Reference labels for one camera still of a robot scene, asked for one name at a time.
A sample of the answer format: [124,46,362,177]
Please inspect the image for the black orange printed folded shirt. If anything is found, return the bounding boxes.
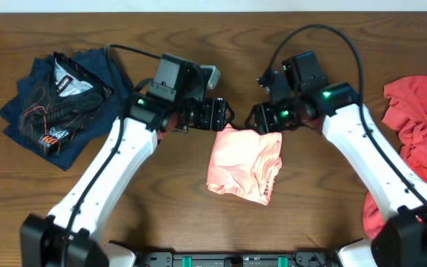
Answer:
[18,52,114,156]

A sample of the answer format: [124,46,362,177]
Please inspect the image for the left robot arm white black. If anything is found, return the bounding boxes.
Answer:
[20,95,234,266]

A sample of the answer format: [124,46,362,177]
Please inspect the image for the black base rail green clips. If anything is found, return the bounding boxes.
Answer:
[135,251,341,267]

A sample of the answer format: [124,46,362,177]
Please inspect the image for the navy blue folded shirt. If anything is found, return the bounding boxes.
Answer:
[0,48,133,171]

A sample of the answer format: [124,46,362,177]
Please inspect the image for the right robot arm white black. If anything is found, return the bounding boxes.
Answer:
[245,82,427,266]

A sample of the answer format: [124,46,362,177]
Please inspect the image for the light coral pink shirt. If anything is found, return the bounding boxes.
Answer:
[206,125,282,205]

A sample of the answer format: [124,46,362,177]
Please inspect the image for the red t-shirt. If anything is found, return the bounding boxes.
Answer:
[361,75,427,240]

